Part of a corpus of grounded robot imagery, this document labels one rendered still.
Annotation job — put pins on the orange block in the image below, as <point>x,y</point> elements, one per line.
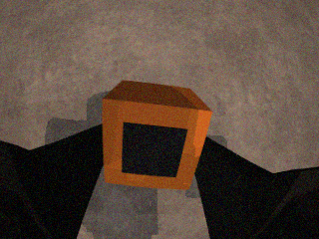
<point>153,134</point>

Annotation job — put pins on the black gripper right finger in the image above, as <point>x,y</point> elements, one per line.
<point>239,198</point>

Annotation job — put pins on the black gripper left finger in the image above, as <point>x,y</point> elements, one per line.
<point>55,181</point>

